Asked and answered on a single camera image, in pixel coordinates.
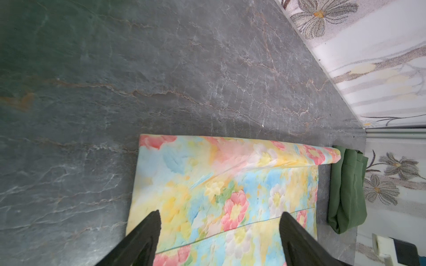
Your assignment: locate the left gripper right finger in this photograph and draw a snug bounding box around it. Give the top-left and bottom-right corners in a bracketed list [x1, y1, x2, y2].
[279, 212, 346, 266]

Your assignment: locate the green skirt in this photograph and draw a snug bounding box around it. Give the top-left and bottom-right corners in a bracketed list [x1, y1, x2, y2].
[327, 145, 368, 235]

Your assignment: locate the floral pastel skirt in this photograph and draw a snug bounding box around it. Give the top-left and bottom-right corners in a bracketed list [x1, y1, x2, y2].
[126, 134, 341, 266]

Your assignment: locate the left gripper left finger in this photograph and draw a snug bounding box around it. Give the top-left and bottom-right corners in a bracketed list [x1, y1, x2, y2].
[96, 210, 162, 266]

